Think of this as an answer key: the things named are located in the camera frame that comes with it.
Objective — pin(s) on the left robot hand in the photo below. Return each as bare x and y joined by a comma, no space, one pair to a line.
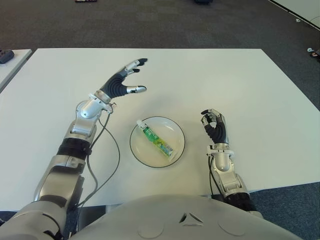
117,83

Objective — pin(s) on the dark game controller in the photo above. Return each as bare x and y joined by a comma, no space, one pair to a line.
5,56

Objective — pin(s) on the grey robot torso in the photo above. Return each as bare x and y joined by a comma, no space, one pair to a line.
185,220

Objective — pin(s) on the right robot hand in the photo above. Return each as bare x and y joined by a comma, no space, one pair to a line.
218,130

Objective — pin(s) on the white plate with black rim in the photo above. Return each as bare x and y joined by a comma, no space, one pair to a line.
157,142

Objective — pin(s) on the white side table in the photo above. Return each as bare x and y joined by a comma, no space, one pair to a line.
11,71

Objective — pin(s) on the green white toothpaste tube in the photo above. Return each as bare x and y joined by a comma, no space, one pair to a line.
155,140

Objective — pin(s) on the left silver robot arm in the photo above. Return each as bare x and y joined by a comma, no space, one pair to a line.
67,155

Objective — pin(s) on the sandalled foot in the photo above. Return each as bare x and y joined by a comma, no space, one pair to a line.
315,54

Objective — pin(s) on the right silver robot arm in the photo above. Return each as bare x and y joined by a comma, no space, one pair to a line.
230,180

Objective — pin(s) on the small white round object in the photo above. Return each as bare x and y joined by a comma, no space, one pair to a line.
310,49

